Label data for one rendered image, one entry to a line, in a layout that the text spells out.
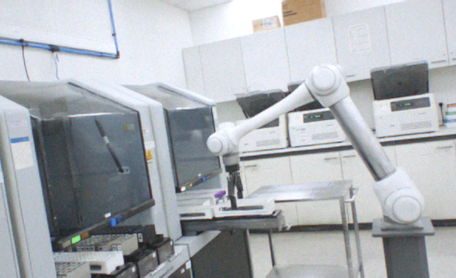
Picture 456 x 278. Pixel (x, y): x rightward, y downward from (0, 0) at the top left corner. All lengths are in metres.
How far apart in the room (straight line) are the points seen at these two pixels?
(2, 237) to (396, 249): 1.59
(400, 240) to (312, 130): 2.43
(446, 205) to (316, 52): 1.97
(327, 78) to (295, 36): 2.94
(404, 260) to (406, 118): 2.35
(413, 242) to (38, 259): 1.53
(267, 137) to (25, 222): 3.32
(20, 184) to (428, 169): 3.64
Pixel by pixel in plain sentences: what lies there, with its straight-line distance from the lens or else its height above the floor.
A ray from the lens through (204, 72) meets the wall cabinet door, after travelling 4.97.
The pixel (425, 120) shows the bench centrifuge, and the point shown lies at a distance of 4.29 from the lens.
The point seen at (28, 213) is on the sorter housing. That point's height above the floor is 1.11.
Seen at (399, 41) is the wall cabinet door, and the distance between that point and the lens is 4.58.
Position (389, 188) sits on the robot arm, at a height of 0.94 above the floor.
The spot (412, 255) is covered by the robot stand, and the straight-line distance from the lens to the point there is 2.11.
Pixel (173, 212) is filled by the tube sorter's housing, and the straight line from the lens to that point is 2.16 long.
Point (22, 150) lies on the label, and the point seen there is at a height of 1.31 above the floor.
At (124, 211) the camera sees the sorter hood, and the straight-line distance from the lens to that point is 1.79.
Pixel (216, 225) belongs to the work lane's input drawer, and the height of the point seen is 0.78.
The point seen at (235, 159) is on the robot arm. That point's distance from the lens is 2.08.
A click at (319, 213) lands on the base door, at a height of 0.20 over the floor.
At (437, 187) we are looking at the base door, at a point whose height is 0.39.
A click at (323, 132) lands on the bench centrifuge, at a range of 4.32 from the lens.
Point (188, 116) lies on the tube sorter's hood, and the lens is 2.39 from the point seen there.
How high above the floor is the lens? 1.32
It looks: 3 degrees down
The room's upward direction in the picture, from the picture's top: 8 degrees counter-clockwise
